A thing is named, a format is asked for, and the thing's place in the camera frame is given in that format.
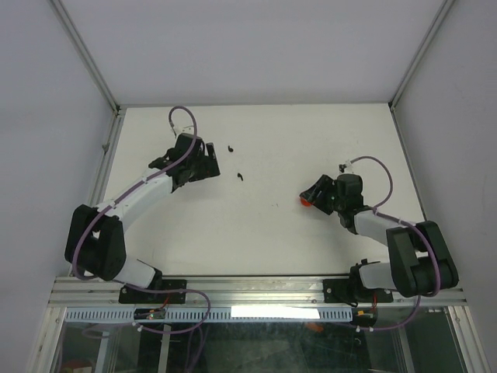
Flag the aluminium mounting rail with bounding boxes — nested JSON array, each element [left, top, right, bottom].
[[47, 274, 465, 309]]

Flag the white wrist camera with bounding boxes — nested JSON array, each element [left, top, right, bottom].
[[339, 161, 354, 174], [175, 124, 195, 135]]

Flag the purple cable under rail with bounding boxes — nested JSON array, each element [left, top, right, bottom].
[[131, 302, 213, 373]]

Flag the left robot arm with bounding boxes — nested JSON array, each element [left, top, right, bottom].
[[64, 133, 221, 302]]

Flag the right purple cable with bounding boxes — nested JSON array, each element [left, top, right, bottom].
[[349, 155, 443, 298]]

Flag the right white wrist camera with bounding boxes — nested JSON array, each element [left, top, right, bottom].
[[339, 161, 354, 174]]

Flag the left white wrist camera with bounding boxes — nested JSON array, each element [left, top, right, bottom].
[[175, 124, 195, 135]]

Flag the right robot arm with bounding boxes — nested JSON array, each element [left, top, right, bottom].
[[300, 173, 459, 301]]

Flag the left black base bracket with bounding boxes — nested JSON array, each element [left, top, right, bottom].
[[118, 278, 187, 305]]

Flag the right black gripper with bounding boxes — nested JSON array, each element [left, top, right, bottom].
[[300, 173, 344, 214]]

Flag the black base bracket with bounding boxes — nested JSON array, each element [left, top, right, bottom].
[[118, 278, 187, 305], [322, 278, 355, 305]]

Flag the grey slotted cable duct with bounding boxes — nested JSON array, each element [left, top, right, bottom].
[[65, 305, 353, 323]]

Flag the right black base bracket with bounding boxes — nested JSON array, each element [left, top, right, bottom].
[[322, 278, 355, 305]]

